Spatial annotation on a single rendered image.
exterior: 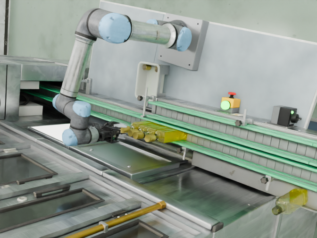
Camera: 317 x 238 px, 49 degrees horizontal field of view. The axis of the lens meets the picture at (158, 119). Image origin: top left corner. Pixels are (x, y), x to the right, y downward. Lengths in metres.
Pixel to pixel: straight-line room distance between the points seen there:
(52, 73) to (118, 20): 1.19
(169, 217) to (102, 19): 0.79
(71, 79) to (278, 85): 0.94
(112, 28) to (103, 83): 1.13
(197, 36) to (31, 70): 1.14
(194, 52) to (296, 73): 0.54
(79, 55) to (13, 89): 0.94
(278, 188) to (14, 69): 1.70
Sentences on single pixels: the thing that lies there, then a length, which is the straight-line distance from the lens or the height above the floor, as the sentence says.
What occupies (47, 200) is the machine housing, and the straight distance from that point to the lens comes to 1.37.
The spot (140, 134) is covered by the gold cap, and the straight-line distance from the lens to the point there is 1.68.
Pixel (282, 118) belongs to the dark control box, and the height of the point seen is 0.83.
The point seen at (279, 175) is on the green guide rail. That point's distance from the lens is 1.55.
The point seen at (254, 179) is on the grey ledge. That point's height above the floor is 0.88.
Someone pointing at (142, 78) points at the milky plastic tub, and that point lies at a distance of 2.15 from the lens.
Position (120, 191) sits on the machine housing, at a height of 1.43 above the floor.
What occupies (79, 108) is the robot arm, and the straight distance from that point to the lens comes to 1.49.
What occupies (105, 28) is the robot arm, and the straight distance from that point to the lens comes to 1.42.
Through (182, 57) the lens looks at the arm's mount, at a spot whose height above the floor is 0.80.
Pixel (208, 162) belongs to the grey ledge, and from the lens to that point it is 1.80.
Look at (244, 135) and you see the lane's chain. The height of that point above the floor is 0.88.
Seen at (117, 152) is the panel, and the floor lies 1.15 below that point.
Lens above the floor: 2.35
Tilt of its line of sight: 48 degrees down
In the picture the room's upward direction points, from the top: 95 degrees counter-clockwise
